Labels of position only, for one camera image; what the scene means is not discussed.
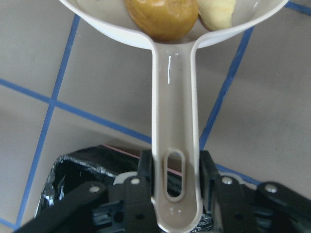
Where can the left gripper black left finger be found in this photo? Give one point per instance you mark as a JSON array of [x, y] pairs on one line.
[[93, 207]]

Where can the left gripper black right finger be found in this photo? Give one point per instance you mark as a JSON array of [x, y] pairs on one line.
[[235, 208]]

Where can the white plastic dustpan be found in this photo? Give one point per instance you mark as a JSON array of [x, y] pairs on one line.
[[175, 138]]

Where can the brown potato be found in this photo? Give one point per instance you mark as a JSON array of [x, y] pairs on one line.
[[163, 20]]

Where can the curved pale peel piece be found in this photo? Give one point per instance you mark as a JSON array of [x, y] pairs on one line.
[[216, 14]]

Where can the bin with black bag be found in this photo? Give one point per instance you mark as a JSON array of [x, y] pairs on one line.
[[100, 164]]

